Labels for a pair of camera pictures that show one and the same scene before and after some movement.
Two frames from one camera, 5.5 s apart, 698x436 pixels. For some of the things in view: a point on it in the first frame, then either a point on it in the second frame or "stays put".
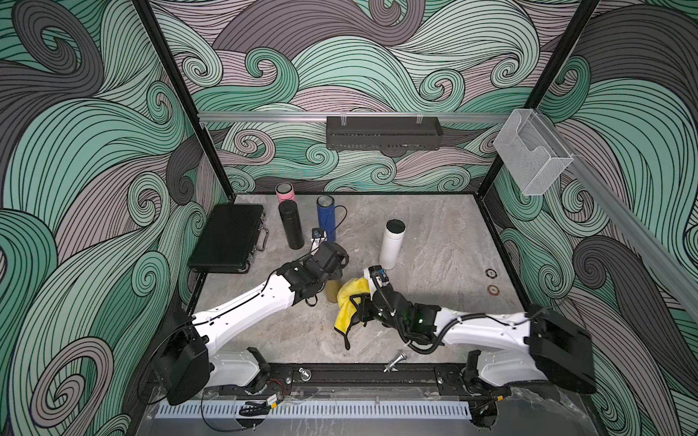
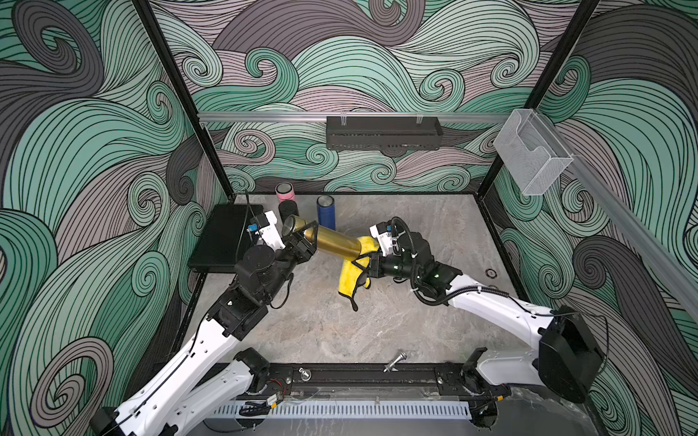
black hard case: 234,234 stays put
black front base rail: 363,375 stays put
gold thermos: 332,288 → 329,241
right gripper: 363,304 → 375,264
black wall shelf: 394,135 stays put
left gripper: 337,268 → 303,250
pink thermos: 284,191 stays put
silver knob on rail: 305,374 stays put
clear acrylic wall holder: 532,153 stays put
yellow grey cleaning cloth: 345,308 → 354,272
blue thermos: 325,204 stays put
